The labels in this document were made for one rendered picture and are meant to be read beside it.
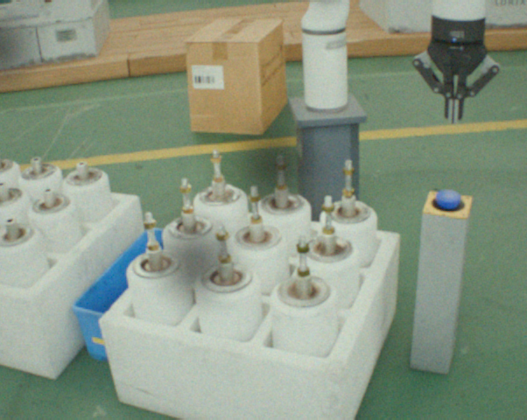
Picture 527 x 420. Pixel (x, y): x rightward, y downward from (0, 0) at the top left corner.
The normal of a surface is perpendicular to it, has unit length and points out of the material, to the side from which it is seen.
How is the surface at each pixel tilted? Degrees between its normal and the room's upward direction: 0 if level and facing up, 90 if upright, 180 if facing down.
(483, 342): 0
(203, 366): 90
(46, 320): 90
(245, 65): 90
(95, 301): 88
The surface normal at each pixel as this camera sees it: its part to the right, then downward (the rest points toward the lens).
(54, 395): -0.06, -0.88
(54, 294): 0.94, 0.11
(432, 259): -0.36, 0.46
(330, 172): 0.10, 0.47
